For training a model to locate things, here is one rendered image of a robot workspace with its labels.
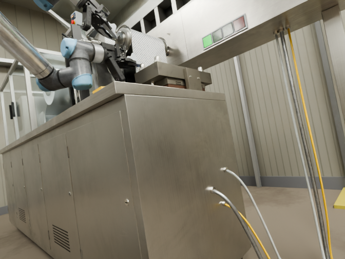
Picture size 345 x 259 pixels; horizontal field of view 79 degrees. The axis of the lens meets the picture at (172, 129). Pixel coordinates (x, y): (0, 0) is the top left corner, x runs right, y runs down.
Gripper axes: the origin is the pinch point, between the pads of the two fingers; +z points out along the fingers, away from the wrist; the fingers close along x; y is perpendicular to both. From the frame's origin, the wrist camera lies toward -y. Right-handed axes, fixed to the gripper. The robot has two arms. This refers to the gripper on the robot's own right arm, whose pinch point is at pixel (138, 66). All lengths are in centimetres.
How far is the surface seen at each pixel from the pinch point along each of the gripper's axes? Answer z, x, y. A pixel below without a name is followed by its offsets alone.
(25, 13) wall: 43, 346, 236
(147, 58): 6.8, -0.3, 5.0
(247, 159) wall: 184, 39, -76
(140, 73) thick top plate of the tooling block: -6.5, -8.3, -7.6
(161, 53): 18.5, -0.3, 10.4
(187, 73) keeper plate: 10.0, -21.8, -10.1
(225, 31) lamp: 29.3, -34.8, 9.2
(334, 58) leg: 46, -72, -16
